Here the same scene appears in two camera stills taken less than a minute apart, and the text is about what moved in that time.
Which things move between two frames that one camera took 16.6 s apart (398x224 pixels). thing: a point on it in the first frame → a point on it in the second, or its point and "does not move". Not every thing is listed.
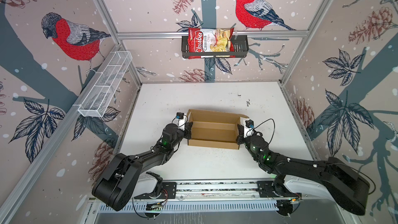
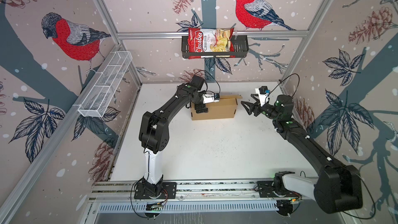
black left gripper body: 180,136 → 199,106
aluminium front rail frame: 212,195 does not move
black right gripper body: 247,142 → 267,111
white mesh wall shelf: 104,83 does not move
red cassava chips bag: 201,40 does not move
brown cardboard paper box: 214,129 → 226,108
